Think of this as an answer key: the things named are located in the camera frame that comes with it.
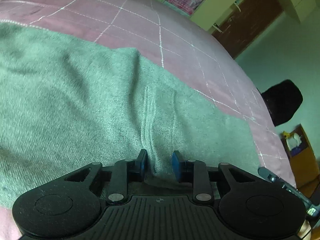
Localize cream wardrobe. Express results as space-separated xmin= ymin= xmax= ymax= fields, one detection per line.
xmin=112 ymin=0 xmax=266 ymax=33

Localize grey-green pants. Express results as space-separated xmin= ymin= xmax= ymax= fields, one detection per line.
xmin=0 ymin=22 xmax=262 ymax=209

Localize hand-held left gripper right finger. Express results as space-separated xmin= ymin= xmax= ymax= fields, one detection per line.
xmin=171 ymin=150 xmax=256 ymax=206

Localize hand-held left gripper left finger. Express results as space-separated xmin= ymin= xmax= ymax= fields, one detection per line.
xmin=64 ymin=149 xmax=148 ymax=206

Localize yellow and white bag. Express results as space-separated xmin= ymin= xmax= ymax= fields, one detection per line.
xmin=282 ymin=130 xmax=303 ymax=151

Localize cream corner shelf unit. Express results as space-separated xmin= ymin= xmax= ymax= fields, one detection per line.
xmin=212 ymin=0 xmax=260 ymax=33

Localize black garment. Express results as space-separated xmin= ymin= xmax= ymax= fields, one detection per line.
xmin=261 ymin=79 xmax=304 ymax=127

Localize wooden cabinet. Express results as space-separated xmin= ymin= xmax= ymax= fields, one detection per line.
xmin=280 ymin=125 xmax=320 ymax=198

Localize bed with pink quilted cover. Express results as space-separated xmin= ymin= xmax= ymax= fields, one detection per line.
xmin=0 ymin=0 xmax=297 ymax=240

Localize brown wooden door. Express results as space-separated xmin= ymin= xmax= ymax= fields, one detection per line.
xmin=211 ymin=0 xmax=284 ymax=60

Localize cream overhead cabinet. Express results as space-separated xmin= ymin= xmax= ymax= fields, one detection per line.
xmin=264 ymin=0 xmax=316 ymax=23

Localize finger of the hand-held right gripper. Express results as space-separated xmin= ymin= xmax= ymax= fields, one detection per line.
xmin=258 ymin=166 xmax=284 ymax=184

